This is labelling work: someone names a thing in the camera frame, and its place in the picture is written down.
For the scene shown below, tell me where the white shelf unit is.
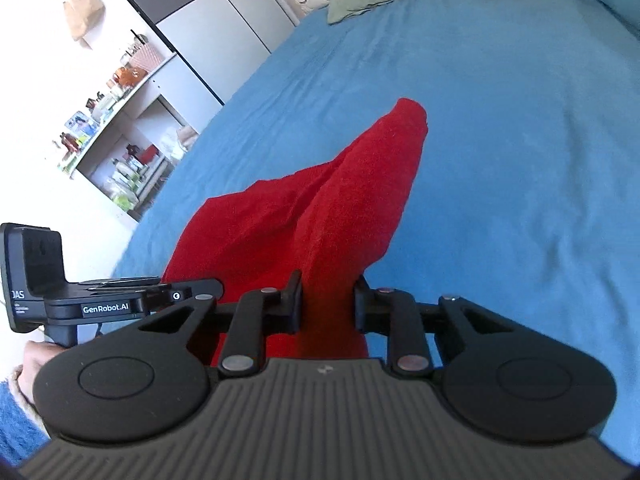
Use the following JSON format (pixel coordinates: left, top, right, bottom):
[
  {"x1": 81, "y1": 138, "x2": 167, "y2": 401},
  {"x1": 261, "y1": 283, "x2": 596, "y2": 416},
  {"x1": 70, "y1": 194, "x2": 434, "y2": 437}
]
[{"x1": 55, "y1": 52, "x2": 202, "y2": 222}]

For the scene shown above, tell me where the beige handbag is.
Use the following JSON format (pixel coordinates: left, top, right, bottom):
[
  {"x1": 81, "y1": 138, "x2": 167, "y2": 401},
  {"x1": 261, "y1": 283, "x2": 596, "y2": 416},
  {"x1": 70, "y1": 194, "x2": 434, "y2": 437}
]
[{"x1": 49, "y1": 0, "x2": 106, "y2": 49}]

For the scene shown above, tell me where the pink basket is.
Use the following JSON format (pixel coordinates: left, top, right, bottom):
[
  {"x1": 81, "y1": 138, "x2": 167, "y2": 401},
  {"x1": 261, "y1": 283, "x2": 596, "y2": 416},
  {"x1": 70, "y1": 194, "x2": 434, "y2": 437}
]
[{"x1": 129, "y1": 40, "x2": 166, "y2": 72}]

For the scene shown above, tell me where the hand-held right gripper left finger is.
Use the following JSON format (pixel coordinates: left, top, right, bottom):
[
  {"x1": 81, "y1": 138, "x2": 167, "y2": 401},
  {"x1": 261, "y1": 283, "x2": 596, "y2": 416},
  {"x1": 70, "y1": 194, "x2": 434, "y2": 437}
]
[{"x1": 137, "y1": 270, "x2": 303, "y2": 374}]

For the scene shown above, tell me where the brown teddy bear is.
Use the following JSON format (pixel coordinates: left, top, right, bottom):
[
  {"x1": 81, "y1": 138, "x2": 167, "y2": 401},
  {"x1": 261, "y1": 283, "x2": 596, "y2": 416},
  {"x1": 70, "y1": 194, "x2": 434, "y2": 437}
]
[{"x1": 116, "y1": 66, "x2": 146, "y2": 88}]

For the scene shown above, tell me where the bed with blue sheet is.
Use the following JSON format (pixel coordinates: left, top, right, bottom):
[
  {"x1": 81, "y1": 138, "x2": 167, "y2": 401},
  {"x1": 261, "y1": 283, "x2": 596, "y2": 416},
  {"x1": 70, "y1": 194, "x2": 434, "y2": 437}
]
[{"x1": 110, "y1": 0, "x2": 640, "y2": 461}]

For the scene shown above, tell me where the person's left hand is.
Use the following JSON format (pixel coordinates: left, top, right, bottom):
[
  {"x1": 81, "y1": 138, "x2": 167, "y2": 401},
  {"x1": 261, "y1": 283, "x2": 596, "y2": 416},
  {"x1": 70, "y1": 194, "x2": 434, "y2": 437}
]
[{"x1": 20, "y1": 342, "x2": 63, "y2": 406}]

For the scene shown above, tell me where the blue picture box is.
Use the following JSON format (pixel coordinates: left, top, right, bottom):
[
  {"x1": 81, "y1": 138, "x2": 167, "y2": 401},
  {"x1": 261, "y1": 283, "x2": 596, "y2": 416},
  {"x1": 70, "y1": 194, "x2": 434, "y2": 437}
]
[{"x1": 65, "y1": 111, "x2": 97, "y2": 143}]

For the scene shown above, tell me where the red knit sweater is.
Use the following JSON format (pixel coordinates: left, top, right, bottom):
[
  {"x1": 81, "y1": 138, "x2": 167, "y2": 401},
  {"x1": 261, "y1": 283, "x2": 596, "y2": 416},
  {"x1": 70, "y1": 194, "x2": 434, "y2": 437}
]
[{"x1": 162, "y1": 97, "x2": 431, "y2": 368}]

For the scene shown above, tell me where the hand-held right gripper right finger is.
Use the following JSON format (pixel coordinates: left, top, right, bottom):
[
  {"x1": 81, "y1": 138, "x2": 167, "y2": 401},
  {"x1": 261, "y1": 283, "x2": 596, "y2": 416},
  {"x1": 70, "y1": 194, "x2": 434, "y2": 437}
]
[{"x1": 354, "y1": 277, "x2": 516, "y2": 375}]

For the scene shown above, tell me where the white and grey wardrobe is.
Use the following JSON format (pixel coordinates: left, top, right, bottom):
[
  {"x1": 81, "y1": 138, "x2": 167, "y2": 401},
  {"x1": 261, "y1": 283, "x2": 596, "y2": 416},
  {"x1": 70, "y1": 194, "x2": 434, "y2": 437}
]
[{"x1": 95, "y1": 0, "x2": 301, "y2": 107}]

